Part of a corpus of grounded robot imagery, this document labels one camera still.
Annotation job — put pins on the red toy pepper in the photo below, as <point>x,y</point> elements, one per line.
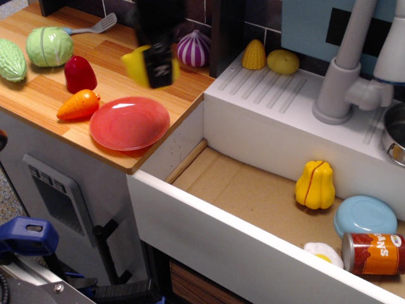
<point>79,75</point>

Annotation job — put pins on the yellow toy lemon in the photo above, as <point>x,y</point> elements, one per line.
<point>139,67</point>

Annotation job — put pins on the grey oven control panel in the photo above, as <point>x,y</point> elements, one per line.
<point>62,198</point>

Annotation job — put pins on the purple striped toy onion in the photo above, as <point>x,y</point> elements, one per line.
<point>193,49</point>

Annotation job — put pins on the toy fried egg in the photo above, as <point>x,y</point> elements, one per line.
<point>324,252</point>

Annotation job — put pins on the yellow toy potato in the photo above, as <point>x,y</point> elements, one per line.
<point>283,62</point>

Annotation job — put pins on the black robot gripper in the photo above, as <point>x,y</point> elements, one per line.
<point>155,23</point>

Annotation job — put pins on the grey toy faucet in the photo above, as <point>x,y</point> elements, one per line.
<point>342,86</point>

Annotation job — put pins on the orange toy carrot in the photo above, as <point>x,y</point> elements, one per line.
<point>82,104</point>

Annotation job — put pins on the light green bitter gourd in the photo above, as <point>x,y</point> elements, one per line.
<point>13,64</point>

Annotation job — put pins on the red beans can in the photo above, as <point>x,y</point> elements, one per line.
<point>373,254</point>

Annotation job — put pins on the dark vertical post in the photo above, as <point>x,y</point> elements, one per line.
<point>227,34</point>

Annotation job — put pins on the grey toy spatula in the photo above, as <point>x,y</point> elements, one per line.
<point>101,26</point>

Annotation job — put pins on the yellow toy squash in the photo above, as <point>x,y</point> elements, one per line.
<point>315,189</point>

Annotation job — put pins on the silver metal pot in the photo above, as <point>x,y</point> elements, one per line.
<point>393,134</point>

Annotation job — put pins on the yellow toy corn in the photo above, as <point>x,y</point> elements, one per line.
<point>254,57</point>

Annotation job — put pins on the blue clamp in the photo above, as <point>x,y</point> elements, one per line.
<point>29,237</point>

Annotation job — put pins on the white toy sink unit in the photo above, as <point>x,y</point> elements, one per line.
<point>218,195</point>

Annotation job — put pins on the green toy cabbage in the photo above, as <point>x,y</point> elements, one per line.
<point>49,47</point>

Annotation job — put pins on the red plastic plate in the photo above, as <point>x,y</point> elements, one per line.
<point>128,124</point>

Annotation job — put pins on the black oven door handle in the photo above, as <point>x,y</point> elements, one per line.
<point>101,235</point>

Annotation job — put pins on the light blue plastic bowl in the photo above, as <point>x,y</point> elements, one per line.
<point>364,214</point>

